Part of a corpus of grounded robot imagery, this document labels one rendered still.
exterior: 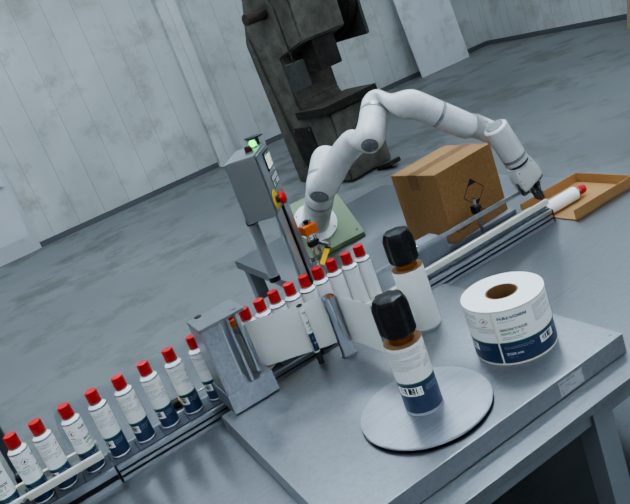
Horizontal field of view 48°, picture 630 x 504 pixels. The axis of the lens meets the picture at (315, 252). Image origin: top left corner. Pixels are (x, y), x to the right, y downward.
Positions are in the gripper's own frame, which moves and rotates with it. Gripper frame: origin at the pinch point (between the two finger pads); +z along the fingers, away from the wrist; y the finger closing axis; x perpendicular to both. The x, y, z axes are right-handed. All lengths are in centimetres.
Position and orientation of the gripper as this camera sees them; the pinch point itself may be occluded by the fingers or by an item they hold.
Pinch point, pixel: (538, 193)
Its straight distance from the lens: 261.8
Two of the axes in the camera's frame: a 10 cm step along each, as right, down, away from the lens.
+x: 4.6, 1.4, -8.8
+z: 6.0, 6.8, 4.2
